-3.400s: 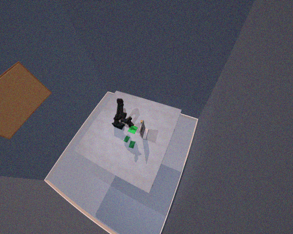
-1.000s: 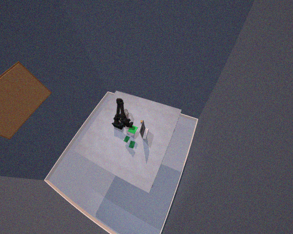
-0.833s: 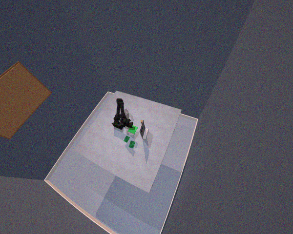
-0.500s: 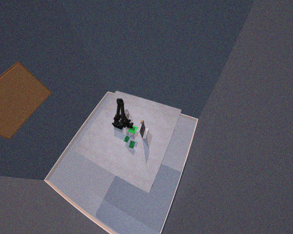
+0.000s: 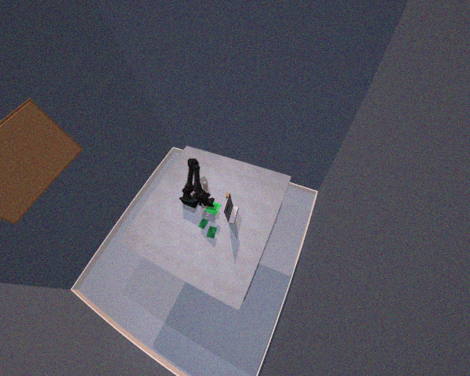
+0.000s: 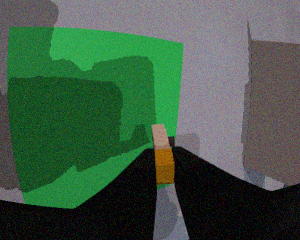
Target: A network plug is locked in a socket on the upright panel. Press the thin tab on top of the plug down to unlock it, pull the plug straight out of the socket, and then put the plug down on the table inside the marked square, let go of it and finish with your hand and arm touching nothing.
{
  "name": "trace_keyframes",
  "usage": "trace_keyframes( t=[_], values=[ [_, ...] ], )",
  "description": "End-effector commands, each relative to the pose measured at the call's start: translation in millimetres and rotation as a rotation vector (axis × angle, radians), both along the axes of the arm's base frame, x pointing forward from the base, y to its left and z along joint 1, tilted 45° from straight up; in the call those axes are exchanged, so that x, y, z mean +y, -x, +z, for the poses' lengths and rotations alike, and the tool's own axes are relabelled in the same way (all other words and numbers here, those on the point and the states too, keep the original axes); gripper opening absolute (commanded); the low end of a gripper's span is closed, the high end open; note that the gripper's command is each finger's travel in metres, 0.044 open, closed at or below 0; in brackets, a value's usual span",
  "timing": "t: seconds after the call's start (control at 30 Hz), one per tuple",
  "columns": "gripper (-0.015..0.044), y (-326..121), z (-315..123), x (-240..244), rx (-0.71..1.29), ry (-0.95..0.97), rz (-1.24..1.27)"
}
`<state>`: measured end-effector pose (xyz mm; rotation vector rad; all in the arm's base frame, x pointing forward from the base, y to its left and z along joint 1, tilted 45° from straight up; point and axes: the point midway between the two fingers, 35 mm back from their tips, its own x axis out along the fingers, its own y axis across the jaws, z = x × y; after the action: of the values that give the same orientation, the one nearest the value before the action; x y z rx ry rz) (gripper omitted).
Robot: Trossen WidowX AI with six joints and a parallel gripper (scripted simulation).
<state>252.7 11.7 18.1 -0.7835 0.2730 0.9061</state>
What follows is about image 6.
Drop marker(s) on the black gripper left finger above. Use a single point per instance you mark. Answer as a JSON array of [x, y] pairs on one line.
[[123, 210]]

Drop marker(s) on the green translucent square zone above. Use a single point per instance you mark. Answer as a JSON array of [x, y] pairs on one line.
[[82, 105]]

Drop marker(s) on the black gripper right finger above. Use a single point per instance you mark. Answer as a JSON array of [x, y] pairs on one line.
[[218, 206]]

